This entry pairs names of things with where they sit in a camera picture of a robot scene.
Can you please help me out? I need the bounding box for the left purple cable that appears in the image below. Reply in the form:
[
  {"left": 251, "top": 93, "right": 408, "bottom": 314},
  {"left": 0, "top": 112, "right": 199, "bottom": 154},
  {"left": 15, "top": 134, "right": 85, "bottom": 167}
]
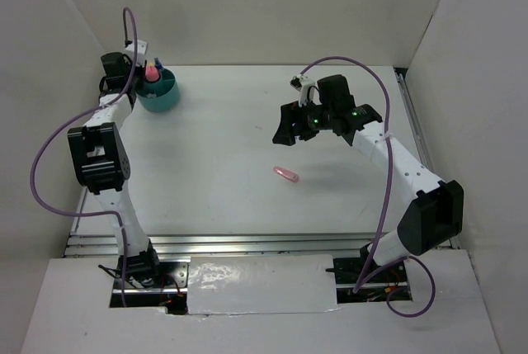
[{"left": 30, "top": 7, "right": 139, "bottom": 308}]

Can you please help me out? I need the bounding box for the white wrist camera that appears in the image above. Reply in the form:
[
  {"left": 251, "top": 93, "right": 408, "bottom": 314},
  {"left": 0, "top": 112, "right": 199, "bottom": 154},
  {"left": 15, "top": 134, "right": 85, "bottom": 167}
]
[
  {"left": 125, "top": 40, "right": 149, "bottom": 67},
  {"left": 290, "top": 74, "right": 318, "bottom": 107}
]

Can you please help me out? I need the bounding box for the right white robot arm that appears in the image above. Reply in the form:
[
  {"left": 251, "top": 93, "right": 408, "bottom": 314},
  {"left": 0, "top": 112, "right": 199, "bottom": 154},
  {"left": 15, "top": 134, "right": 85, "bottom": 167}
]
[{"left": 272, "top": 74, "right": 464, "bottom": 281}]

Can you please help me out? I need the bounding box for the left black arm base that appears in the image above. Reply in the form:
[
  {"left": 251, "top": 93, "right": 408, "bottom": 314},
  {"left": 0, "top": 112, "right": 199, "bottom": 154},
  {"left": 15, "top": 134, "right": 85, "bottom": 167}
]
[{"left": 97, "top": 257, "right": 190, "bottom": 315}]

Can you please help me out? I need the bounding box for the teal round compartment container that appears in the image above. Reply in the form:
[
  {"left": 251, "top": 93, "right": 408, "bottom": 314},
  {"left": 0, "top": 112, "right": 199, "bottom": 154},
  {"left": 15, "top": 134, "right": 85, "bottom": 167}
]
[{"left": 136, "top": 68, "right": 180, "bottom": 113}]

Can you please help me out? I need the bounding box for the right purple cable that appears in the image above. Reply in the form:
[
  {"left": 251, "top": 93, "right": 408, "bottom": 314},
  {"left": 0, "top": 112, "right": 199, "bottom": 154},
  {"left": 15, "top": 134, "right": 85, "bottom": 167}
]
[{"left": 299, "top": 55, "right": 436, "bottom": 318}]

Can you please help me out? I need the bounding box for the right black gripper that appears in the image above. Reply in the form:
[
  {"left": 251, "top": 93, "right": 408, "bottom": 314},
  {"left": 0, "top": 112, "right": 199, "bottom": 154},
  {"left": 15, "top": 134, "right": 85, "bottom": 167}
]
[{"left": 272, "top": 97, "right": 335, "bottom": 145}]

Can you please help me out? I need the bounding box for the pink clear highlighter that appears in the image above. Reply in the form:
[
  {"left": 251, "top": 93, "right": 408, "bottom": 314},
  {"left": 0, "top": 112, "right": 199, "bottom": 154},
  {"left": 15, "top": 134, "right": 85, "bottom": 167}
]
[{"left": 273, "top": 166, "right": 299, "bottom": 182}]

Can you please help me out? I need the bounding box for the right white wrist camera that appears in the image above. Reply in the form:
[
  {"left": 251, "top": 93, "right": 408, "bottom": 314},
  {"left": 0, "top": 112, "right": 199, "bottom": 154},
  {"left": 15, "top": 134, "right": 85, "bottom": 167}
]
[{"left": 290, "top": 74, "right": 318, "bottom": 107}]

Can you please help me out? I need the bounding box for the purple cable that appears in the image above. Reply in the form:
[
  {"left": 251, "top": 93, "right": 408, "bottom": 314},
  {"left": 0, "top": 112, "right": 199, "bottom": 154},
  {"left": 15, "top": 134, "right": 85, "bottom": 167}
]
[
  {"left": 30, "top": 7, "right": 139, "bottom": 308},
  {"left": 299, "top": 55, "right": 436, "bottom": 318}
]

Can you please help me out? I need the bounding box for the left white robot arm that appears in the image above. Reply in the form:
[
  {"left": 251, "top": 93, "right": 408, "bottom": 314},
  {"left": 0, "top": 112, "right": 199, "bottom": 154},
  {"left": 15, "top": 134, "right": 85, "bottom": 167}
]
[{"left": 68, "top": 52, "right": 163, "bottom": 288}]

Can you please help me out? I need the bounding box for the aluminium front rail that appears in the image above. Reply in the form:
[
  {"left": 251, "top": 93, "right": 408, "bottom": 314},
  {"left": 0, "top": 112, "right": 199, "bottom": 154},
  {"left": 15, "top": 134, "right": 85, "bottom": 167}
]
[{"left": 65, "top": 233, "right": 450, "bottom": 256}]

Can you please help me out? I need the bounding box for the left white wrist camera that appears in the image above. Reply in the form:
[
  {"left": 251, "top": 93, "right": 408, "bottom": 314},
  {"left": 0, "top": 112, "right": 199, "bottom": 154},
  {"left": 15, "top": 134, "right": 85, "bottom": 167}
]
[{"left": 125, "top": 40, "right": 149, "bottom": 67}]

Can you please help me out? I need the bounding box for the clear glue bottle blue cap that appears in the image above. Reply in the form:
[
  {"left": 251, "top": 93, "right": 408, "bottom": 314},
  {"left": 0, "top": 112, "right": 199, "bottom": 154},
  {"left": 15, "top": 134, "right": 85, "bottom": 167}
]
[{"left": 154, "top": 58, "right": 163, "bottom": 71}]

